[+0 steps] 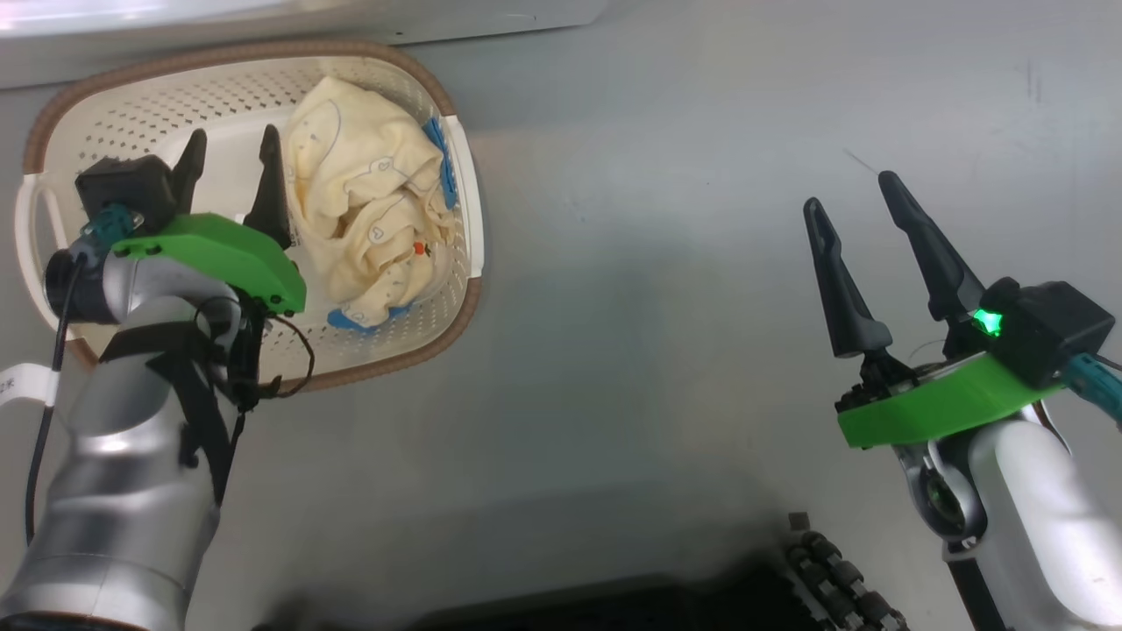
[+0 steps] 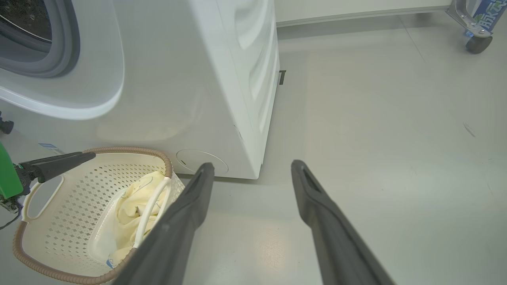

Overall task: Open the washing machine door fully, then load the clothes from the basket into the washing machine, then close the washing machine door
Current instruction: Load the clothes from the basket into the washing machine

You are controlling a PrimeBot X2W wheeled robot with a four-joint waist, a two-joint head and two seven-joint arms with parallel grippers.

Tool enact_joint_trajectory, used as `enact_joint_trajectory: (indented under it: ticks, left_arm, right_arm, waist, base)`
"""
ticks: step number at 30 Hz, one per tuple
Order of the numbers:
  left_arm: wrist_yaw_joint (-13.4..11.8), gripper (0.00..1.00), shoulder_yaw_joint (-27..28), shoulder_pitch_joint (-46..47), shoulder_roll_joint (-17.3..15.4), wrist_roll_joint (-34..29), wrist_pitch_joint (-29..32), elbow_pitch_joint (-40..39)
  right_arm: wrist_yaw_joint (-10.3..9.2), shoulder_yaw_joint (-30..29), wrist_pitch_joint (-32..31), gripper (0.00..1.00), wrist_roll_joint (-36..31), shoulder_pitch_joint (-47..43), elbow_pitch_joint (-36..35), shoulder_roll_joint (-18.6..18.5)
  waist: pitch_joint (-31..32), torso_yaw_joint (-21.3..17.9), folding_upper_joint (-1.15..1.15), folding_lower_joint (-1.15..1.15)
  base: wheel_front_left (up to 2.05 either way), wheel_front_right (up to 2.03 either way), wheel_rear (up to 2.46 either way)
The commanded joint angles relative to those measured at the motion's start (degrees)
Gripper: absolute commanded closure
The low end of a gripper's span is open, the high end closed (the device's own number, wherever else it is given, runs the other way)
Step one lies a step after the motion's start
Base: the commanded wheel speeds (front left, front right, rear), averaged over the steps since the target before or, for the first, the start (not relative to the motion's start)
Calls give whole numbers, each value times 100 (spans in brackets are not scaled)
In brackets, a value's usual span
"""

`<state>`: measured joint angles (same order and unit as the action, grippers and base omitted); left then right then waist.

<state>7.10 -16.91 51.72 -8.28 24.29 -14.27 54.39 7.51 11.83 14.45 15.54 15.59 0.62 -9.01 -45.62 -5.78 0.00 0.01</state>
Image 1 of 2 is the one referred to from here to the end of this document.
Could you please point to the cream perforated laundry basket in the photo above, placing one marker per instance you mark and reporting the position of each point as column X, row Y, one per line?
column 131, row 105

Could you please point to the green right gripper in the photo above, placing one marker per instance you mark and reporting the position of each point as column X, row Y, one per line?
column 947, row 403

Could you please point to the white washing machine body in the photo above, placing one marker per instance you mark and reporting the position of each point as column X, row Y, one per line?
column 263, row 31

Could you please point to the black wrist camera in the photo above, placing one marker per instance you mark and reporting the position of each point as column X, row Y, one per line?
column 1047, row 329
column 127, row 188

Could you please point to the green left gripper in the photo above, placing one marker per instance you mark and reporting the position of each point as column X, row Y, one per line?
column 219, row 245

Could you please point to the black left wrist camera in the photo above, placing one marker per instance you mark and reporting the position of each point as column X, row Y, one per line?
column 127, row 188

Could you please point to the teal camera connector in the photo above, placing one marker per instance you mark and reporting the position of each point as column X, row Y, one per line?
column 110, row 228
column 1096, row 386

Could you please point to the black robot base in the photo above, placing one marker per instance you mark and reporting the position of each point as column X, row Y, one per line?
column 570, row 609

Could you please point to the teal right camera connector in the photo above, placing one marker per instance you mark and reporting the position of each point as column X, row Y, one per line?
column 1096, row 386

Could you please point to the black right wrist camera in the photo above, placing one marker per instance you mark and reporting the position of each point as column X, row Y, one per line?
column 1047, row 329

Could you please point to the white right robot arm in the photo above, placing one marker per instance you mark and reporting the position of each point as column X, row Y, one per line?
column 1043, row 517

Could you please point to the teal left camera connector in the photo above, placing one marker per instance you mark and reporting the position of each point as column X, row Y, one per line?
column 110, row 228

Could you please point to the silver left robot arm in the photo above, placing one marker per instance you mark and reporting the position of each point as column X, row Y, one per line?
column 123, row 491

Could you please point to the cream and blue clothes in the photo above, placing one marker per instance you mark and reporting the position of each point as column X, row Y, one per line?
column 359, row 193

